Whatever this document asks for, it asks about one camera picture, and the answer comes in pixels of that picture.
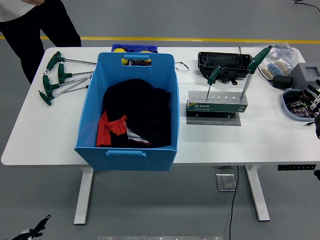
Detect dark red electronic modules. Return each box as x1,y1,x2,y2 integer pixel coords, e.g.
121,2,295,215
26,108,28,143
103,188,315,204
286,89,320,118

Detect grey foam block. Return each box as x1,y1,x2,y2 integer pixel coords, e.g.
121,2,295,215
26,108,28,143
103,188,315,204
289,62,320,90

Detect small green T-handle hex key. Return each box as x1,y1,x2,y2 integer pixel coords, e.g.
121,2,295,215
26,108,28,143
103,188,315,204
205,66,221,100

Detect taped resistor strip bundle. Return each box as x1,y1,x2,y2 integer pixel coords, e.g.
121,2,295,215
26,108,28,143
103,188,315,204
259,61,292,80

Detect white table leg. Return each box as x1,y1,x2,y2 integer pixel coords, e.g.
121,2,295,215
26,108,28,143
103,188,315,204
73,167,94,226
244,165,271,222

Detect blue plastic storage box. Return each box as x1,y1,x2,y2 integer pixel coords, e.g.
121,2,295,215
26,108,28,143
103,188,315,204
73,51,180,173

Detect person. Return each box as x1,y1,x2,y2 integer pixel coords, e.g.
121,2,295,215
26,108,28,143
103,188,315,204
0,0,82,85

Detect black power adapter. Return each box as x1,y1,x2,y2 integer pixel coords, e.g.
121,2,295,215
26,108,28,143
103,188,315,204
271,75,294,90

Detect dark red packet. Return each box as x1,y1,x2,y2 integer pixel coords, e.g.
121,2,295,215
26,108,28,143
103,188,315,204
128,59,152,67

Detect green metal hex key holder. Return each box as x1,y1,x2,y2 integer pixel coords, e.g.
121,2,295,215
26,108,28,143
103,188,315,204
185,90,249,126

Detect black and red clothing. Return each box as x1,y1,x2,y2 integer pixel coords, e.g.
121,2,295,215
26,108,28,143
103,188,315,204
96,78,172,148

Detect thin wire loop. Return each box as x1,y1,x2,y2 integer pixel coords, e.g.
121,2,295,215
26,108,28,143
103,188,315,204
174,61,190,73

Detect thin black adapter cable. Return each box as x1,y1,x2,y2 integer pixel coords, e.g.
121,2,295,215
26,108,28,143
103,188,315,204
238,46,274,82

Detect light blue bowl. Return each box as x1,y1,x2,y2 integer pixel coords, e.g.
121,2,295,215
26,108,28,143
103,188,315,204
282,88,320,123

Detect black-white robot left hand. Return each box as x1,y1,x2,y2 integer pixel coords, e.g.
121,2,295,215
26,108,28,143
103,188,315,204
4,214,51,240

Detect dark blue plastic bin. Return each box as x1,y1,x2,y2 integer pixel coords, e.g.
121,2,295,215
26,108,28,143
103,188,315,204
111,43,159,54

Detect clear plastic bag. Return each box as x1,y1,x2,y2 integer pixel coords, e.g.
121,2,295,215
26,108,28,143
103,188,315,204
257,42,298,79

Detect black plastic tray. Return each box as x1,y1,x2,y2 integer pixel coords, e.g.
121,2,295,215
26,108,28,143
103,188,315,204
197,51,253,86

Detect large green T-handle hex key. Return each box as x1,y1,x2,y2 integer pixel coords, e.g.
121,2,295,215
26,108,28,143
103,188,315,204
240,45,273,101

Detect metal floor plate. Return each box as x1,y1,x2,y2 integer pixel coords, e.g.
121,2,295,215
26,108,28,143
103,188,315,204
215,173,238,192

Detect black table control panel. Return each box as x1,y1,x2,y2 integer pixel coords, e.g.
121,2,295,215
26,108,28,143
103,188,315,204
277,164,317,172

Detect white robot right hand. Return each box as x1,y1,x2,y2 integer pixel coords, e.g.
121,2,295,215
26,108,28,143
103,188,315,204
307,79,320,140

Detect black floor cable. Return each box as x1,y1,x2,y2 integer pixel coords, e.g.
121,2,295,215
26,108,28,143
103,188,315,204
228,165,240,240
293,0,320,13

